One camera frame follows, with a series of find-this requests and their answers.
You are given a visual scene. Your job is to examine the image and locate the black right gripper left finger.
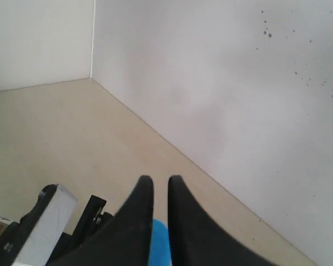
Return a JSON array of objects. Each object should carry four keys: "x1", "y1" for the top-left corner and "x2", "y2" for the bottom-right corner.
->
[{"x1": 51, "y1": 176, "x2": 154, "y2": 266}]

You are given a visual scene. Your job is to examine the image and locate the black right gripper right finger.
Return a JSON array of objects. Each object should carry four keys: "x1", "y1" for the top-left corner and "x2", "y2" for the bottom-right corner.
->
[{"x1": 168, "y1": 174, "x2": 314, "y2": 266}]

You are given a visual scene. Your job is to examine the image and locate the blue pump lotion bottle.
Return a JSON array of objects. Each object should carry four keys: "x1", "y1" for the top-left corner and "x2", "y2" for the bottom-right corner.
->
[{"x1": 148, "y1": 219, "x2": 171, "y2": 266}]

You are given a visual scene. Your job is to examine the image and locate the black and grey robot base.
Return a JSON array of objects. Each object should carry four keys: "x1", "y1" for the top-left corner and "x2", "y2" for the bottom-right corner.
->
[{"x1": 0, "y1": 184, "x2": 112, "y2": 265}]

